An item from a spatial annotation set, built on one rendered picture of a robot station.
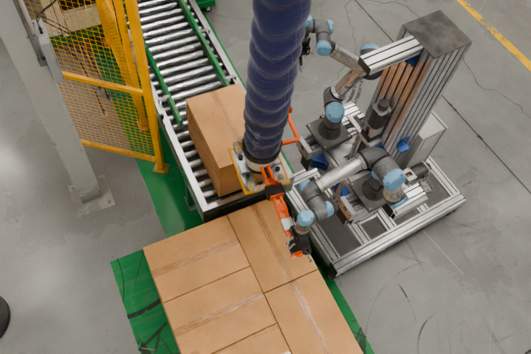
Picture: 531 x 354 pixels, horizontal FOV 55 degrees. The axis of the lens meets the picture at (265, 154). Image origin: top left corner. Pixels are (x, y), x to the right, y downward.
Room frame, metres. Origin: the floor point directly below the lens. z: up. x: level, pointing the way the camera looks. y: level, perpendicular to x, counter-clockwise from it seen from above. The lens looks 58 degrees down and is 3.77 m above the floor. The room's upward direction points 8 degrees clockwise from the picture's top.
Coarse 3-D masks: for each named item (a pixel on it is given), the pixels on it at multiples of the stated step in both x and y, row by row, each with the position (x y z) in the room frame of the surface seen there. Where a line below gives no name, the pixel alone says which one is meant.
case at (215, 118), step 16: (208, 96) 2.18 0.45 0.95; (224, 96) 2.20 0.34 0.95; (240, 96) 2.22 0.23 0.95; (192, 112) 2.03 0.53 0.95; (208, 112) 2.05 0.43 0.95; (224, 112) 2.07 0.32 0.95; (240, 112) 2.09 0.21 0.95; (192, 128) 2.04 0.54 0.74; (208, 128) 1.92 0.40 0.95; (224, 128) 1.94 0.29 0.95; (240, 128) 1.96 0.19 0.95; (208, 144) 1.80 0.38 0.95; (224, 144) 1.81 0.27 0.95; (240, 144) 1.83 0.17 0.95; (208, 160) 1.79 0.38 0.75; (224, 160) 1.69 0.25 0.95; (224, 176) 1.65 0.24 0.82; (256, 176) 1.77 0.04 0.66; (224, 192) 1.65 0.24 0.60
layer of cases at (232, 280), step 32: (224, 224) 1.43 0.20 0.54; (256, 224) 1.46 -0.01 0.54; (160, 256) 1.15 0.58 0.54; (192, 256) 1.18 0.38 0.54; (224, 256) 1.21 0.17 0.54; (256, 256) 1.24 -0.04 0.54; (288, 256) 1.27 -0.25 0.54; (160, 288) 0.94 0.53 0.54; (192, 288) 0.97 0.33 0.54; (224, 288) 1.00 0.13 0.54; (256, 288) 1.03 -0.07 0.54; (288, 288) 1.06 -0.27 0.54; (320, 288) 1.09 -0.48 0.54; (192, 320) 0.77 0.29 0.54; (224, 320) 0.80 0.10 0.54; (256, 320) 0.83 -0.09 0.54; (288, 320) 0.86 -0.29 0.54; (320, 320) 0.89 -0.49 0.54; (192, 352) 0.59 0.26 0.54; (224, 352) 0.62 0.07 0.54; (256, 352) 0.64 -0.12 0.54; (288, 352) 0.67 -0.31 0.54; (320, 352) 0.70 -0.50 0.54; (352, 352) 0.72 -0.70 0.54
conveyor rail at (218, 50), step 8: (192, 0) 3.49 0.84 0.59; (192, 8) 3.41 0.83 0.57; (200, 16) 3.31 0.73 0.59; (200, 24) 3.26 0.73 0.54; (208, 24) 3.22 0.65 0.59; (208, 32) 3.13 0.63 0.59; (216, 40) 3.05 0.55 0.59; (216, 48) 2.96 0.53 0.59; (224, 56) 2.89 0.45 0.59; (224, 64) 2.81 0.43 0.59; (232, 72) 2.73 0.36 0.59; (232, 80) 2.66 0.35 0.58; (288, 168) 1.91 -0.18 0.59
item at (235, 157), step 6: (228, 150) 1.69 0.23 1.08; (234, 150) 1.69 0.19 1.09; (234, 156) 1.65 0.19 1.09; (240, 156) 1.64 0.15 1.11; (234, 162) 1.61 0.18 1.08; (240, 174) 1.53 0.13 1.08; (246, 174) 1.54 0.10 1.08; (252, 174) 1.55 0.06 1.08; (240, 180) 1.49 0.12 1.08; (246, 180) 1.49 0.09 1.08; (252, 180) 1.50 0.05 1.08; (246, 186) 1.45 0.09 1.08; (246, 192) 1.42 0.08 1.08; (252, 192) 1.42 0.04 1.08
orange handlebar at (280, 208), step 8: (288, 120) 1.89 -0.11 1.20; (296, 136) 1.78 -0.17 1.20; (264, 176) 1.47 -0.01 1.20; (272, 176) 1.48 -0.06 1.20; (280, 200) 1.34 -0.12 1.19; (280, 208) 1.29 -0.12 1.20; (280, 216) 1.24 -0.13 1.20; (288, 216) 1.25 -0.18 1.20; (288, 232) 1.15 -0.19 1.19; (296, 256) 1.02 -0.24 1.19
